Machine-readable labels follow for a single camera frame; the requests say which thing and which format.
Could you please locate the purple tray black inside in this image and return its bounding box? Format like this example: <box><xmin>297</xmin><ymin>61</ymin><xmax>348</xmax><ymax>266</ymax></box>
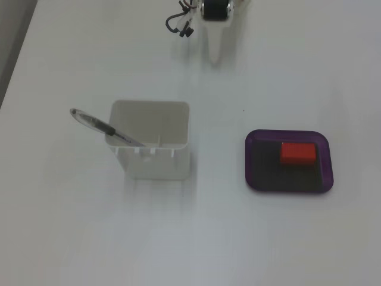
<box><xmin>244</xmin><ymin>129</ymin><xmax>335</xmax><ymax>195</ymax></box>

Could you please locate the black clamp knob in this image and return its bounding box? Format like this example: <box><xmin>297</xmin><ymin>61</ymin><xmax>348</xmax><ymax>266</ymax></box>
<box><xmin>179</xmin><ymin>22</ymin><xmax>195</xmax><ymax>38</ymax></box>

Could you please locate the black pen clear cap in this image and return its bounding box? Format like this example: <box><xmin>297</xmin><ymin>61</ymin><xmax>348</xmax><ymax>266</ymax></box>
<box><xmin>70</xmin><ymin>108</ymin><xmax>146</xmax><ymax>148</ymax></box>

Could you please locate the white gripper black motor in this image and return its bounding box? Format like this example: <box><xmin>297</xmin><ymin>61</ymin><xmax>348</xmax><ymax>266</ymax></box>
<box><xmin>198</xmin><ymin>0</ymin><xmax>236</xmax><ymax>65</ymax></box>

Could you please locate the red white black wire bundle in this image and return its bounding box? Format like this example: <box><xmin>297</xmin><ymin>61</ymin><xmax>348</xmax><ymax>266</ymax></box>
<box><xmin>177</xmin><ymin>0</ymin><xmax>198</xmax><ymax>11</ymax></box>

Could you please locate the white plastic container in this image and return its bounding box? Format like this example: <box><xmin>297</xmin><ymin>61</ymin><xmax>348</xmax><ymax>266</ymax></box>
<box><xmin>104</xmin><ymin>100</ymin><xmax>191</xmax><ymax>181</ymax></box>

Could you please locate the red cube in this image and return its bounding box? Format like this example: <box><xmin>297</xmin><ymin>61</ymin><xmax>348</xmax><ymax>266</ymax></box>
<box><xmin>279</xmin><ymin>142</ymin><xmax>317</xmax><ymax>166</ymax></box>

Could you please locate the black cable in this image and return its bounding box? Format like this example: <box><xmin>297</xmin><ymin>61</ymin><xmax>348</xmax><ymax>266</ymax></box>
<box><xmin>165</xmin><ymin>13</ymin><xmax>191</xmax><ymax>34</ymax></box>

